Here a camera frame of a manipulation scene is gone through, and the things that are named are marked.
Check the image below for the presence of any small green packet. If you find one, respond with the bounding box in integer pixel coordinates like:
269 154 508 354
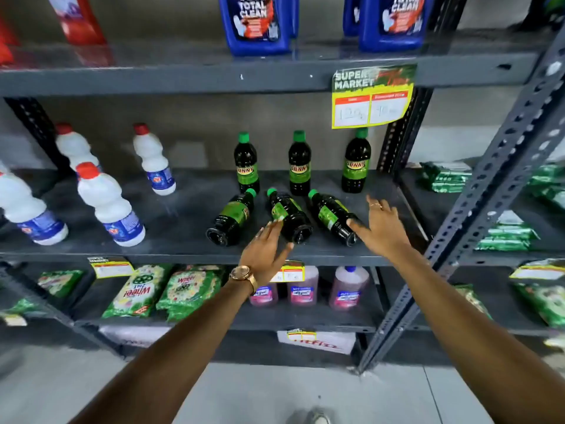
4 297 41 316

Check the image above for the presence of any person's right forearm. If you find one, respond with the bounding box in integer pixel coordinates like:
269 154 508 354
388 247 565 424

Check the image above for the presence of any blue detergent jug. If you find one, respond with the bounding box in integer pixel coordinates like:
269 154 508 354
218 0 292 57
358 0 436 52
278 0 300 39
342 0 365 38

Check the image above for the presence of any gold wristwatch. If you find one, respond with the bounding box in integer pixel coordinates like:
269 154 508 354
228 265 259 296

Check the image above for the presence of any large yellow green price sign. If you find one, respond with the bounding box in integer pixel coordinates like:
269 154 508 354
331 64 418 130

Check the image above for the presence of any person's right hand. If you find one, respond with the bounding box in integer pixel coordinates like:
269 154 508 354
346 194 414 261

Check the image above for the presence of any person's left hand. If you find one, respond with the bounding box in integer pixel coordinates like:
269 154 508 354
238 219 295 287

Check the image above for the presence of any pink liquid bottle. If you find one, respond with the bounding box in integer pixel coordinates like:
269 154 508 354
248 282 280 307
287 265 320 307
328 265 371 311

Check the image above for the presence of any white red carton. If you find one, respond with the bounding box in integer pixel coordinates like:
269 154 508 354
277 330 357 356

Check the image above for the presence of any dark grey metal shelf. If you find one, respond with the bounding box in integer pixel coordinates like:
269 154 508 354
0 0 565 376
377 0 565 349

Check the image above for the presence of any dark green bottle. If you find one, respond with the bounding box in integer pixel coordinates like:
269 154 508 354
307 188 361 248
266 187 314 245
205 188 258 248

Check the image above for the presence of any row of green bottles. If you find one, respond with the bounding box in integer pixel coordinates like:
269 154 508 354
232 127 373 197

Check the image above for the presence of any grey shoe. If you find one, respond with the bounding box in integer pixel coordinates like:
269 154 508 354
289 406 334 424

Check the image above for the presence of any white bottle red cap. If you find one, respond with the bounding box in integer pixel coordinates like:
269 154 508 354
132 122 177 197
75 162 147 248
54 123 102 173
0 165 69 247

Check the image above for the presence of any person's left forearm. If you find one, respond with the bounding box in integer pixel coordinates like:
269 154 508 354
70 277 261 424

